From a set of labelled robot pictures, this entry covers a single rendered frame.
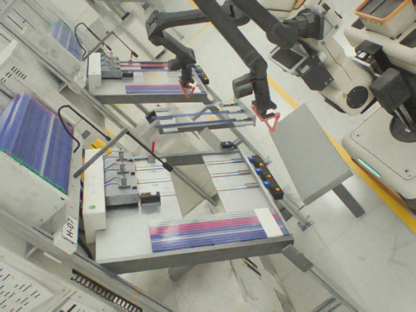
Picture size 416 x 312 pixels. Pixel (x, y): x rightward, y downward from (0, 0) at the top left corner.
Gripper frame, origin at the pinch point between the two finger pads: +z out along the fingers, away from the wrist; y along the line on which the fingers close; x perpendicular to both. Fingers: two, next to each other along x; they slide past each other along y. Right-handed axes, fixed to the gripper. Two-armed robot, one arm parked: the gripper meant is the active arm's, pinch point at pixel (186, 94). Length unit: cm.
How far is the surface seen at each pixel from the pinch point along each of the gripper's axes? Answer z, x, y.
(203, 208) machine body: 47, -1, 42
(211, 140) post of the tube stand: 22.1, 10.5, 14.6
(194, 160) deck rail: 19.6, -4.9, 38.7
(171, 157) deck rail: 17.0, -16.5, 38.2
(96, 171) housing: 9, -52, 57
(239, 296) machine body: 48, -2, 103
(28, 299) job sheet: 29, -79, 104
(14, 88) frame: -22, -81, 33
